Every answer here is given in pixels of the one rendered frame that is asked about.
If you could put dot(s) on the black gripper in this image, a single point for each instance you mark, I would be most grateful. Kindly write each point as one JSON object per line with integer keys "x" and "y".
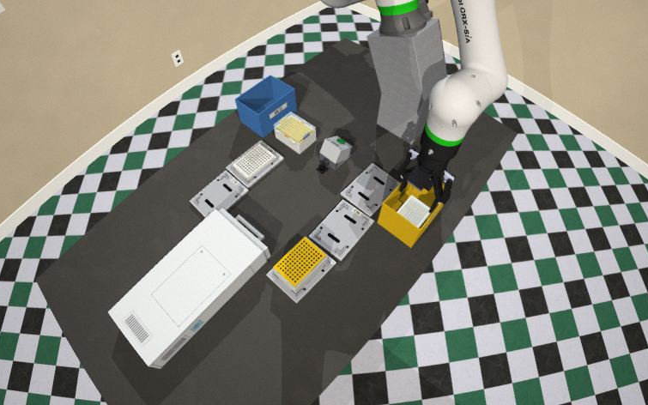
{"x": 441, "y": 196}

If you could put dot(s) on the blue box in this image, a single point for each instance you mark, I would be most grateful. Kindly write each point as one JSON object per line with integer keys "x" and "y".
{"x": 252, "y": 105}

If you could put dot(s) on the yellow bin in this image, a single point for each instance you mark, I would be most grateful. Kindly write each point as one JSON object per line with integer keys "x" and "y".
{"x": 393, "y": 222}

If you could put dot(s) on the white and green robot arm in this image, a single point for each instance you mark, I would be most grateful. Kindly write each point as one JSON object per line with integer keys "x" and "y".
{"x": 458, "y": 100}

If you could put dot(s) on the yellow plate with grid of dark holes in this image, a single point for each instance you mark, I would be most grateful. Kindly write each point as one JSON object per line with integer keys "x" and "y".
{"x": 300, "y": 265}

